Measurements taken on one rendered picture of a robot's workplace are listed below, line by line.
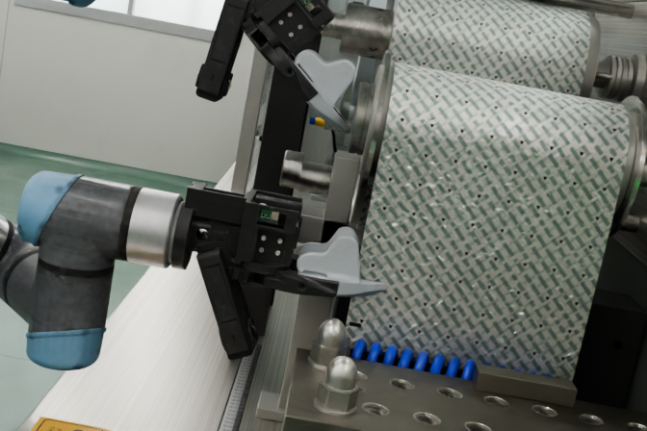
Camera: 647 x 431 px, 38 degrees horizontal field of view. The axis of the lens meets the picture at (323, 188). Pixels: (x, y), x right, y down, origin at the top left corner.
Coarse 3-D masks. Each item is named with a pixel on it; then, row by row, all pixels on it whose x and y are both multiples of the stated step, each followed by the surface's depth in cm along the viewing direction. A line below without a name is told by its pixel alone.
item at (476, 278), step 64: (384, 192) 92; (448, 192) 92; (384, 256) 93; (448, 256) 93; (512, 256) 93; (576, 256) 93; (384, 320) 94; (448, 320) 94; (512, 320) 94; (576, 320) 94
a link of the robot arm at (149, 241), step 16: (144, 192) 92; (160, 192) 93; (144, 208) 90; (160, 208) 91; (176, 208) 91; (144, 224) 90; (160, 224) 90; (128, 240) 90; (144, 240) 90; (160, 240) 90; (128, 256) 91; (144, 256) 91; (160, 256) 91
